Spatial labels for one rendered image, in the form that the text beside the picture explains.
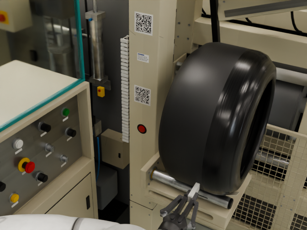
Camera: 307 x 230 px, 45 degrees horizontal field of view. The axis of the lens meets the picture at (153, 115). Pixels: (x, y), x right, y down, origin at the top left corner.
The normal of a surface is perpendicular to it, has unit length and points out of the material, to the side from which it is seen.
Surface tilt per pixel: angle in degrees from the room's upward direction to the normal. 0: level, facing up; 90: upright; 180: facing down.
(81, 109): 90
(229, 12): 90
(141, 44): 90
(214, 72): 27
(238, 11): 90
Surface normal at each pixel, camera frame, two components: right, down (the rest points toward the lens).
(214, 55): -0.07, -0.73
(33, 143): 0.87, 0.28
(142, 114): -0.49, 0.45
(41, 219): 0.00, -0.98
